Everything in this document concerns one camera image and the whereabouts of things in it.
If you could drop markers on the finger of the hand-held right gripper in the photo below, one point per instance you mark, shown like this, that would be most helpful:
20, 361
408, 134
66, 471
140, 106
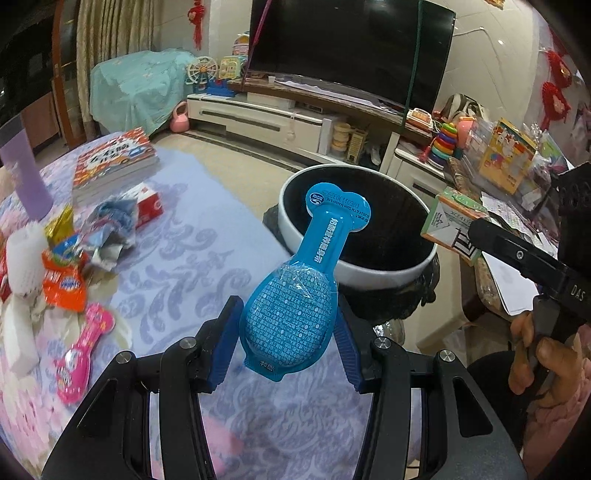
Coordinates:
517, 254

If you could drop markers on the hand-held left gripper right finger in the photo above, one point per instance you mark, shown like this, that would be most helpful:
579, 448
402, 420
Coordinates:
348, 362

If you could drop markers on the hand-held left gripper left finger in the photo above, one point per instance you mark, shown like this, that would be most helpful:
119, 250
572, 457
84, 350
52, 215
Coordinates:
225, 344

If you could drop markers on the blue spoon-shaped packet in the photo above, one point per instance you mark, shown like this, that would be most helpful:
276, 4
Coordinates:
286, 314

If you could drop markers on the small green white carton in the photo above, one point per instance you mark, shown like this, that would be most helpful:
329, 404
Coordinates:
445, 221

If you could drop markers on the white round trash bin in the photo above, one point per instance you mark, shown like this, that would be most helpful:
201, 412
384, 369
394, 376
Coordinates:
360, 277

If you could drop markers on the person's right forearm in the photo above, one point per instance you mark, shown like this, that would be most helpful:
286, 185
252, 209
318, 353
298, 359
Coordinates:
563, 424

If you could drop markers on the person's right hand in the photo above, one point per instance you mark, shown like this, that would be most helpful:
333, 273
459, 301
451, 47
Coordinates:
559, 364

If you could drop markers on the white paper sheets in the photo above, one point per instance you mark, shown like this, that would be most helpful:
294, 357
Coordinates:
508, 286

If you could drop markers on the colourful cartoon box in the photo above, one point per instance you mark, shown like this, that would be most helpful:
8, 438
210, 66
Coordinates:
503, 157

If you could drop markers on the pink spoon-shaped packet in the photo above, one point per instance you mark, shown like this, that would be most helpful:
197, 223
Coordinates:
78, 364

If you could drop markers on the red white box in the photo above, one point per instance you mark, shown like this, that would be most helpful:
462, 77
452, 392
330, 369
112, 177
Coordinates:
150, 205

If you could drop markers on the crumpled blue silver wrapper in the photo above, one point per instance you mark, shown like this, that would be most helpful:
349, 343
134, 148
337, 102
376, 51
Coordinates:
108, 226

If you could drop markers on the orange snack packet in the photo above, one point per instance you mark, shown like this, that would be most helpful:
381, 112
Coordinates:
64, 281

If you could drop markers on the gold foil wrapper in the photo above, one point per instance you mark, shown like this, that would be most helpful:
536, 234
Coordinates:
60, 226

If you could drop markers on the white foam block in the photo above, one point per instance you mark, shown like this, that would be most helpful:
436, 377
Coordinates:
18, 337

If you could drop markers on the yellow stacked cups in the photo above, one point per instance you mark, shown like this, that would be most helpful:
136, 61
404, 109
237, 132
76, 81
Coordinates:
340, 138

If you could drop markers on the red car cover book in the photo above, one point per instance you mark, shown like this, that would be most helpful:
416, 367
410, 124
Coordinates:
115, 154

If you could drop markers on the white foam fruit net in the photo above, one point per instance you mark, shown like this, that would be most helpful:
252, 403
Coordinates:
23, 258

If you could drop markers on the white television cabinet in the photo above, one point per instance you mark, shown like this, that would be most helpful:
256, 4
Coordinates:
244, 120

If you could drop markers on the pink toy kettle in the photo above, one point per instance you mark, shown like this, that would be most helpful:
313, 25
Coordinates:
179, 121

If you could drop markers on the purple bottle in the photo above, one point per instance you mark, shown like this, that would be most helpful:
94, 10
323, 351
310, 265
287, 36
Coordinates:
27, 180

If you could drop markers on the teal cloth covered furniture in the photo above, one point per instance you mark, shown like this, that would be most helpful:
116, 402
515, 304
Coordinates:
134, 87

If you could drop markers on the black television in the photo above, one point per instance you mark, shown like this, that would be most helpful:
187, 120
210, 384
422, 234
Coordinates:
346, 41

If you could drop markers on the colourful toy house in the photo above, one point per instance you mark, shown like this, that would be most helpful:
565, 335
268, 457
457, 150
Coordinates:
231, 69

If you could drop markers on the ferris wheel toy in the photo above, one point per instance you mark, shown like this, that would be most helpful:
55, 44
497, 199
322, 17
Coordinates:
201, 69

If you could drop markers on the beige patterned curtain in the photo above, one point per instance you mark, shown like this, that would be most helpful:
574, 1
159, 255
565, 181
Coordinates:
115, 23

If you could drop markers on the red paper wall ornament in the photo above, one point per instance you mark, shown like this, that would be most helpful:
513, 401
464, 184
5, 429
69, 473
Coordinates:
554, 106
559, 69

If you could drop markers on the red knot wall decoration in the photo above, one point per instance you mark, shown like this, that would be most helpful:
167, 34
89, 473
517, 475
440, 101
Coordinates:
197, 23

